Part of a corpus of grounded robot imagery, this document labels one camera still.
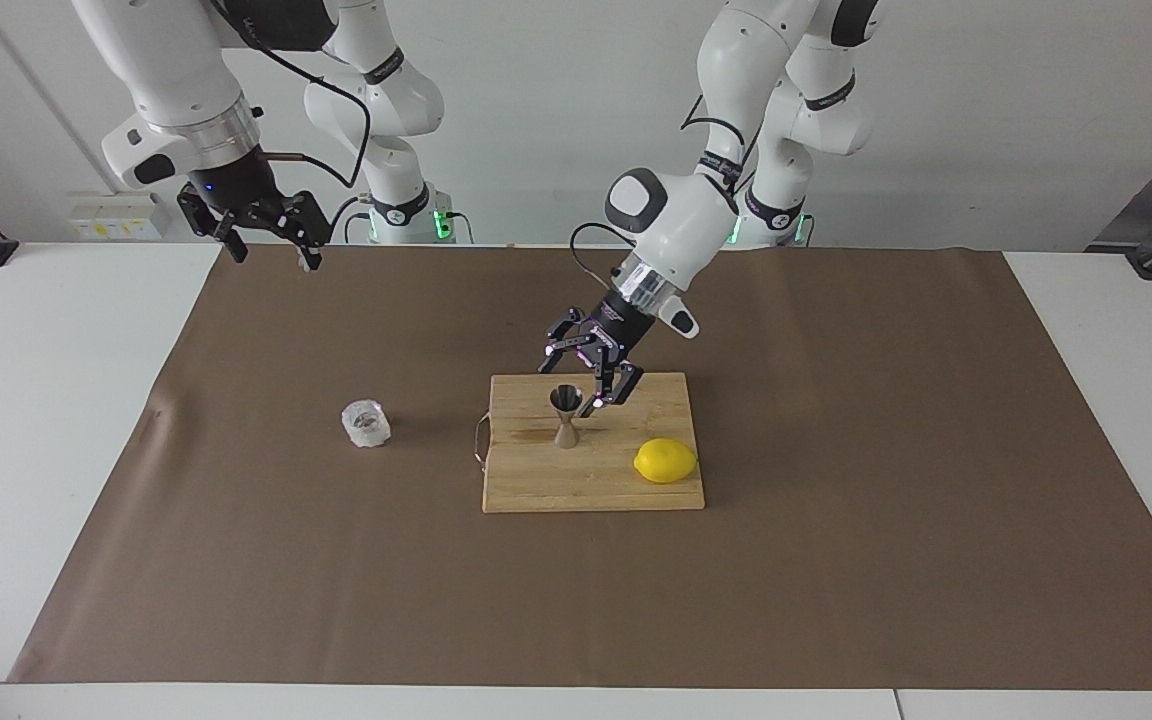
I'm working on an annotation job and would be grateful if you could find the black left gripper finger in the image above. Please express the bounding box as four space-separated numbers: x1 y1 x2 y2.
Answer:
539 308 605 376
581 350 645 419

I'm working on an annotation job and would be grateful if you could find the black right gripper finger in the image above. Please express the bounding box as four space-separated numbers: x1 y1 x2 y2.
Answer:
176 185 249 264
266 190 329 273

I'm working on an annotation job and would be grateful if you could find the steel double jigger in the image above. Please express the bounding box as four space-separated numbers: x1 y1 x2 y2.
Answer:
549 384 585 450

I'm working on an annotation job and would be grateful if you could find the small clear glass cup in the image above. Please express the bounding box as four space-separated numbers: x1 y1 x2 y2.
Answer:
341 399 392 448

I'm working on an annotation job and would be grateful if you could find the yellow lemon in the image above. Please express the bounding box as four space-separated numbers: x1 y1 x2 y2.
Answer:
634 438 699 485

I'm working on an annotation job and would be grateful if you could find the wooden cutting board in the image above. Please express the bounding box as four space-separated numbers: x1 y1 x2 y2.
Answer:
474 373 707 514

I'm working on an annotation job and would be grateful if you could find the brown paper mat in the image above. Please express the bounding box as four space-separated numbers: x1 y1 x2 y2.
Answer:
9 243 1152 691

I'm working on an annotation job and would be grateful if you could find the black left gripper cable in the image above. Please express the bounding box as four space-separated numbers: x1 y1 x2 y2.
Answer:
571 222 642 291

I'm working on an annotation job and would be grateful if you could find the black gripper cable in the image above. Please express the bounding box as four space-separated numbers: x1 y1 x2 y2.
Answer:
221 0 374 191
571 222 642 291

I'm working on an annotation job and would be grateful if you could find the white wall socket strip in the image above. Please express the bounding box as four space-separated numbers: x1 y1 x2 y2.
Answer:
68 192 170 242

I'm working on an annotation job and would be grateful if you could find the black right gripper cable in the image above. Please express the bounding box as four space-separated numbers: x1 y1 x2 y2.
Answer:
221 0 374 191

